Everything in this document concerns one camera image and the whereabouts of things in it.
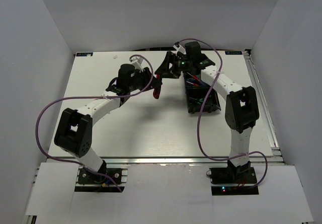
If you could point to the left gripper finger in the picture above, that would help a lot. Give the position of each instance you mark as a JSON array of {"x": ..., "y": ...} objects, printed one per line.
[
  {"x": 150, "y": 86},
  {"x": 148, "y": 75}
]

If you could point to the green black precision screwdriver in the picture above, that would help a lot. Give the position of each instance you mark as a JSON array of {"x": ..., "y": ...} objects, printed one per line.
[{"x": 205, "y": 99}]

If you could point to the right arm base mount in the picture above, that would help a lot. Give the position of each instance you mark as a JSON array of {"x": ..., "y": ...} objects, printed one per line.
[{"x": 231, "y": 180}]

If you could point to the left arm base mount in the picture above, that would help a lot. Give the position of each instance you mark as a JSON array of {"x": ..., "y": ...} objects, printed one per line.
[{"x": 88, "y": 182}]

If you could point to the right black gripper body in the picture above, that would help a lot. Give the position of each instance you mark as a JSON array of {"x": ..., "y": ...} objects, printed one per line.
[{"x": 184, "y": 64}]

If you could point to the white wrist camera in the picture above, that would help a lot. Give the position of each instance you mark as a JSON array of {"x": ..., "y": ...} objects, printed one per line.
[
  {"x": 179, "y": 49},
  {"x": 136, "y": 61}
]

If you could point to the blue label sticker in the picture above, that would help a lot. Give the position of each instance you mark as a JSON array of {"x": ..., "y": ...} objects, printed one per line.
[
  {"x": 84, "y": 54},
  {"x": 233, "y": 52}
]

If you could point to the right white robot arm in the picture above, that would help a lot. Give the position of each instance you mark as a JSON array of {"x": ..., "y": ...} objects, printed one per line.
[{"x": 241, "y": 105}]

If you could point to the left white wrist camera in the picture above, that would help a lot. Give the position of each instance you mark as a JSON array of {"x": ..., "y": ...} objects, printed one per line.
[{"x": 136, "y": 61}]

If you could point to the blue label sticker right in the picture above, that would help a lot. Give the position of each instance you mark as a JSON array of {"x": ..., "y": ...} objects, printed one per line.
[{"x": 233, "y": 52}]

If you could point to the blue handled screwdriver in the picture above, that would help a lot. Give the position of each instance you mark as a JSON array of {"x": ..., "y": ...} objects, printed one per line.
[{"x": 194, "y": 82}]

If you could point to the blue label sticker left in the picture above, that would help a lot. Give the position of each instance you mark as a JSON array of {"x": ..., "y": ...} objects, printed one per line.
[{"x": 84, "y": 54}]

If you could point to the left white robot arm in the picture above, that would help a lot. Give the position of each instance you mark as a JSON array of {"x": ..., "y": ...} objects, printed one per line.
[{"x": 75, "y": 128}]

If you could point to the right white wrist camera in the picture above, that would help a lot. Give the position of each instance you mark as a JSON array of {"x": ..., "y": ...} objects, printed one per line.
[{"x": 179, "y": 49}]

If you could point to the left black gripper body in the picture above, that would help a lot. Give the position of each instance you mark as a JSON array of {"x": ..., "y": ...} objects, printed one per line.
[{"x": 140, "y": 81}]

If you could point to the black three-compartment tray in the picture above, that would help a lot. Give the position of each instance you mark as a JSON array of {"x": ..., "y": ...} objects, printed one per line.
[{"x": 196, "y": 91}]

